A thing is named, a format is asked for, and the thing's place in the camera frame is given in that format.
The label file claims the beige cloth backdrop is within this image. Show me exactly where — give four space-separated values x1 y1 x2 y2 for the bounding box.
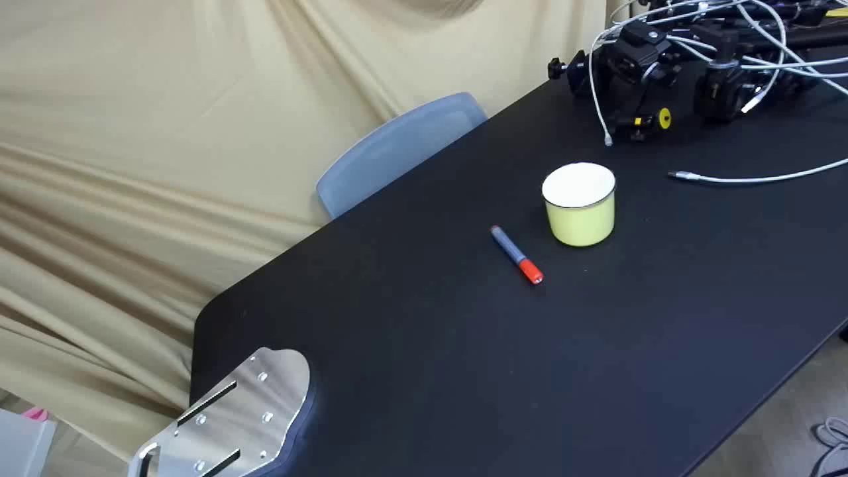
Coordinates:
0 0 612 467

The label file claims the white USB cable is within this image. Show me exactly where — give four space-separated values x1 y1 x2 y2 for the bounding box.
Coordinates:
668 157 848 189

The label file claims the blue marker with red cap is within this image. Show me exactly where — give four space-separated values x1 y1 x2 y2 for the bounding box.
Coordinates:
489 222 547 289

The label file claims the blue-grey chair backrest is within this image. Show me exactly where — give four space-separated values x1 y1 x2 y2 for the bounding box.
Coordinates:
315 89 490 222

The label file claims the white cable with hanging plug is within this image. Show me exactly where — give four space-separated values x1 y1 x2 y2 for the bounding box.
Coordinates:
585 16 674 151

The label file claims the white looping cable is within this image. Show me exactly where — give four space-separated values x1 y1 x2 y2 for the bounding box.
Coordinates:
698 0 848 101

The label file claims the yellow enamel mug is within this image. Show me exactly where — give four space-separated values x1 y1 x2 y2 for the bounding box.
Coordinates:
538 158 620 248

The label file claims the white plastic box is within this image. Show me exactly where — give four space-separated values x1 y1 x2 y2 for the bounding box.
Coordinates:
0 407 59 477

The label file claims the silver metal mounting plate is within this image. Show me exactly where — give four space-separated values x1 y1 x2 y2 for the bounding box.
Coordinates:
126 345 314 477

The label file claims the grey patterned rug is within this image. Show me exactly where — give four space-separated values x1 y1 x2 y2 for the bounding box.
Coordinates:
809 416 848 477

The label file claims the black camera rig equipment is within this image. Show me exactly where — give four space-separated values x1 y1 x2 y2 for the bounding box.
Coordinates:
547 0 848 145

